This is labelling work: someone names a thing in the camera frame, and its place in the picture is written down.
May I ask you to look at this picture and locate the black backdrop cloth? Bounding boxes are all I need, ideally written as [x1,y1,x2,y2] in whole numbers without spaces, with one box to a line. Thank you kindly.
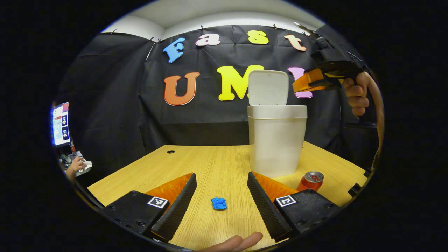
[56,24,380,186]

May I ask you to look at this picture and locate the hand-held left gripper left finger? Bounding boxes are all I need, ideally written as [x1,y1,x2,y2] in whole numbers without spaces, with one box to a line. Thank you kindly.
[101,172,197,243]

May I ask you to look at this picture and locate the computer monitor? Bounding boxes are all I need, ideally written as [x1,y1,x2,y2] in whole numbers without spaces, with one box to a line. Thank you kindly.
[52,102,71,147]

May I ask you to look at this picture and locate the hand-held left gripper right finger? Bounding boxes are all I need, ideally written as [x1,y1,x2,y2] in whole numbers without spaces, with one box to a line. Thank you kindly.
[247,171,342,243]

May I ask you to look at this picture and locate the white desktop garbage bin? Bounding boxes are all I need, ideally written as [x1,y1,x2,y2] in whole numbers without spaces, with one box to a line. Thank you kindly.
[247,70,308,178]

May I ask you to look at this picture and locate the white paper sheets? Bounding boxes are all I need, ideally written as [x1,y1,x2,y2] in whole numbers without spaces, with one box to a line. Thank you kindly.
[75,151,92,177]

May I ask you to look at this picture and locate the wooden desktop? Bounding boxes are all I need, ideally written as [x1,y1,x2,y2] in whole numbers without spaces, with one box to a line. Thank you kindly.
[87,142,368,251]

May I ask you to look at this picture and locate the red pop can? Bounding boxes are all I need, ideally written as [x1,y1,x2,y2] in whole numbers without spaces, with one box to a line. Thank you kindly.
[297,171,324,192]

